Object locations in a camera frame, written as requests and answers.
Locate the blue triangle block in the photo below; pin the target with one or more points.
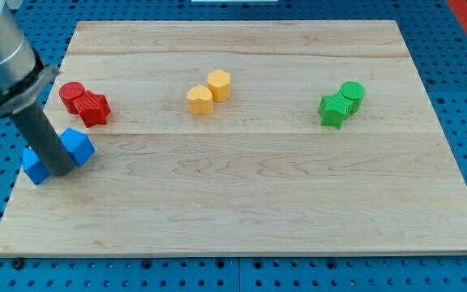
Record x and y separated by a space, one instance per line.
33 166

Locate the yellow hexagon block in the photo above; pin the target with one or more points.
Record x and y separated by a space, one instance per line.
219 83

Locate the red cylinder block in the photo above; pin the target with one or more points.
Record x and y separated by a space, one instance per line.
70 92

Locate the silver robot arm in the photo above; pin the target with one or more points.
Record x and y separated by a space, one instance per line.
23 76

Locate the red star block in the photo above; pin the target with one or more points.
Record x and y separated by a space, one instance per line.
92 108

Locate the wooden board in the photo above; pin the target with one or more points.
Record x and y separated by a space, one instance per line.
260 177

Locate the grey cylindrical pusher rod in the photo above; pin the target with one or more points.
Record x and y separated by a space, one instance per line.
35 127

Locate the green star block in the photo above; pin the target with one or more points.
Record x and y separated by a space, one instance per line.
334 110

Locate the green cylinder block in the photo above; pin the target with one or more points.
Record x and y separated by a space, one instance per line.
355 92

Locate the yellow heart block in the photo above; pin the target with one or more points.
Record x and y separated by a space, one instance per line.
200 100

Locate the blue cube block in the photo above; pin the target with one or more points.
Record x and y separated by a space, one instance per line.
78 145

